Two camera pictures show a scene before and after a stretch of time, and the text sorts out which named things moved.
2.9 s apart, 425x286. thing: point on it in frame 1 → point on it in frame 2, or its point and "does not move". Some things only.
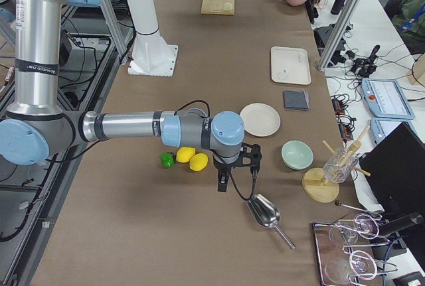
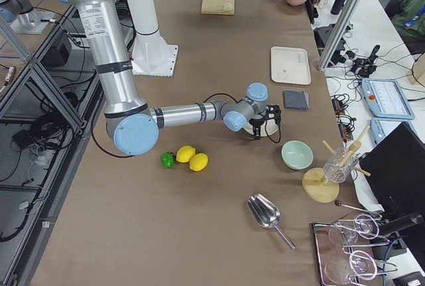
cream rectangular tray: [290, 65] does not move
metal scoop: [265, 213] does not move
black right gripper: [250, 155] → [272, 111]
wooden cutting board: [214, 5] does not move
